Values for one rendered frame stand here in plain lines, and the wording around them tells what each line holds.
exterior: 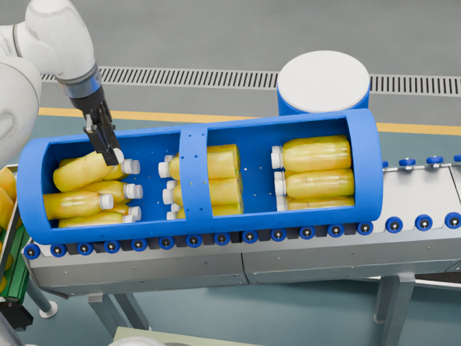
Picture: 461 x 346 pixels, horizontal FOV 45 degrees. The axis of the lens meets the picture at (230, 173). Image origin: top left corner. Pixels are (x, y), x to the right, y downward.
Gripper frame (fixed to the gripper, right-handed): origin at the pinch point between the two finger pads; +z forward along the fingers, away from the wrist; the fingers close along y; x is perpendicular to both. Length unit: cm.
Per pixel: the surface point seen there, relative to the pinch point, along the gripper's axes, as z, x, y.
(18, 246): 34, 37, -4
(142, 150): 17.1, -2.4, 13.8
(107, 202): 12.8, 3.7, -6.4
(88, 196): 11.2, 8.2, -5.4
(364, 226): 27, -61, -10
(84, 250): 28.1, 14.3, -10.7
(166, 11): 125, 28, 237
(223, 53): 125, -12, 186
